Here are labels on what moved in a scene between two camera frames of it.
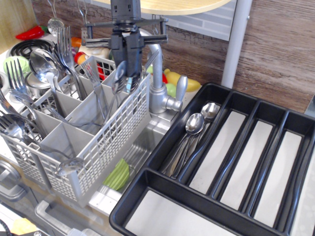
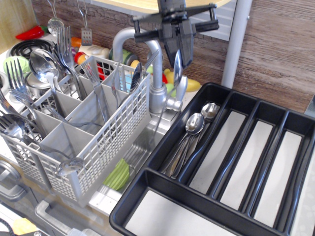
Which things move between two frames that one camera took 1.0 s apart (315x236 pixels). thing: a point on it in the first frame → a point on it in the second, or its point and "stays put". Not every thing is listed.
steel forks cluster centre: [64, 48] stays put
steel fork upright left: [17, 82] stays put
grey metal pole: [236, 43] stays put
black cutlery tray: [230, 165] stays put
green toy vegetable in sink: [118, 177] stays put
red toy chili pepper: [35, 33] stays put
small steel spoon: [119, 81] → [178, 72]
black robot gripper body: [126, 14] → [149, 26]
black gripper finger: [134, 45] → [187, 30]
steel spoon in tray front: [194, 123] stays put
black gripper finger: [119, 48] → [172, 37]
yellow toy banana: [173, 78] stays put
